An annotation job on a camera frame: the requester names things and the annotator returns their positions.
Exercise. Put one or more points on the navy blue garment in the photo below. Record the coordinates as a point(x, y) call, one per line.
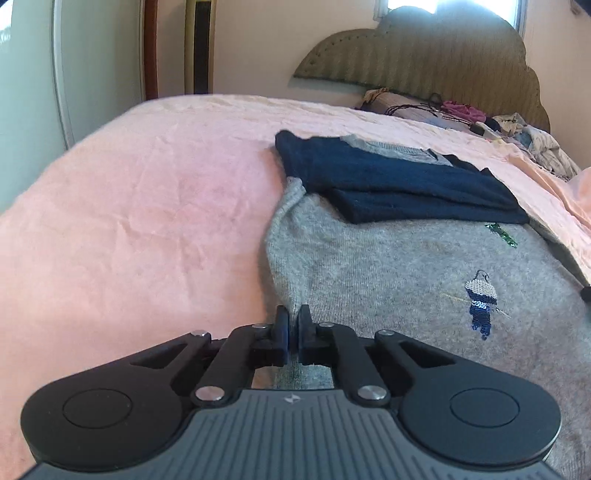
point(392, 184)

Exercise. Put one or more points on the small white remote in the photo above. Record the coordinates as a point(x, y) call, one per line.
point(482, 130)

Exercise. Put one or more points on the pink bed blanket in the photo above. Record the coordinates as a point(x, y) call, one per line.
point(138, 207)

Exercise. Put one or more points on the grey embroidered sweater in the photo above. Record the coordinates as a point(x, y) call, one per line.
point(392, 277)

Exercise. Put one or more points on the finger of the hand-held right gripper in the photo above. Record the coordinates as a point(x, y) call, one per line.
point(587, 293)

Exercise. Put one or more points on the peach bed sheet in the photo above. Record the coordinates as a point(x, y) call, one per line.
point(554, 203)

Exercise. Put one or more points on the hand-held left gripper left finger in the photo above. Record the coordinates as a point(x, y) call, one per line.
point(282, 334)

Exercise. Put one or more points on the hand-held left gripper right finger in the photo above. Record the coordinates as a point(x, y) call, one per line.
point(303, 334)

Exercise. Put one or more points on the pile of pale clothes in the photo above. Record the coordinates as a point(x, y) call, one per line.
point(549, 147)

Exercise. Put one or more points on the patterned beige pillow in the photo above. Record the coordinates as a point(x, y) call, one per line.
point(392, 102)

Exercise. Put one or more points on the bright window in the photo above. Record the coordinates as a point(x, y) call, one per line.
point(391, 5)

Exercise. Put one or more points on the white wardrobe door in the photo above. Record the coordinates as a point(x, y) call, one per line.
point(92, 55)

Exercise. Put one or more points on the brown wooden door frame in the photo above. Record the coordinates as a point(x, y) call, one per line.
point(150, 46)

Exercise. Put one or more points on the magenta crumpled cloth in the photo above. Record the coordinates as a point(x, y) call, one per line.
point(461, 110)

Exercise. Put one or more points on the olive padded headboard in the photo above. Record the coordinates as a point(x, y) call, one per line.
point(438, 60)

